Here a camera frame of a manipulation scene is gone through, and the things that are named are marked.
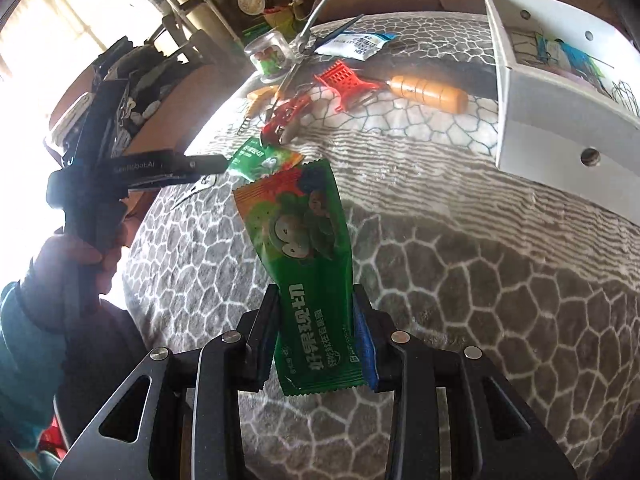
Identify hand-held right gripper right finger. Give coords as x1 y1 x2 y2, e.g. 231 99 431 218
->
351 284 578 480

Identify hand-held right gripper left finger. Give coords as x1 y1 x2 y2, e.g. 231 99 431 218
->
52 284 281 480

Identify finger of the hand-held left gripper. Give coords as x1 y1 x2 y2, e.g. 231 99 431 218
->
182 155 231 177

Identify small green snack packet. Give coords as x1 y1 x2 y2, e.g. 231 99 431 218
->
227 137 304 182

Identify green fruit snack packet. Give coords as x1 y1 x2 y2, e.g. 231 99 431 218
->
232 157 364 399

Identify white cardboard box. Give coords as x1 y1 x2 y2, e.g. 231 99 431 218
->
481 0 640 213

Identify person's left forearm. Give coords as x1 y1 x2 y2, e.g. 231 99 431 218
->
0 280 70 456

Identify person's left hand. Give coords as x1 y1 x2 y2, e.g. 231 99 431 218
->
35 222 129 311

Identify small metal scissors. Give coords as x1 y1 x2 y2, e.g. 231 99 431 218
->
170 176 217 212

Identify yellow plastic tool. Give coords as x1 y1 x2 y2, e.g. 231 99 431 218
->
247 85 279 114

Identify dark clothes pile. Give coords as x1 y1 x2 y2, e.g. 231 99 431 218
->
100 42 193 128

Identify grey patterned blanket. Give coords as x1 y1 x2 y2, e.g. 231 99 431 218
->
120 10 640 480

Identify clear glass jar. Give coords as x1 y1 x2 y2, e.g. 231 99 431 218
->
243 30 293 84

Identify red plastic grater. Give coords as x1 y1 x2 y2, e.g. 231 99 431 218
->
313 59 367 114

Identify metal tongs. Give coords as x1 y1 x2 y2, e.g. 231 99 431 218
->
276 0 367 102

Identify white printed packet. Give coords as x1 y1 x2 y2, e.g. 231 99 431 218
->
316 31 399 62

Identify teal flat package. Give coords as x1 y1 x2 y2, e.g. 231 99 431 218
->
556 39 603 88

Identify metal whisk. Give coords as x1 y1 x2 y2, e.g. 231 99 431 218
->
606 79 640 113

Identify orange handled peeler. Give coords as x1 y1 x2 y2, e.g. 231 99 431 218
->
359 74 469 116

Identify metal wire rack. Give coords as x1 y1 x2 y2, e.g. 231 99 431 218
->
509 29 553 67

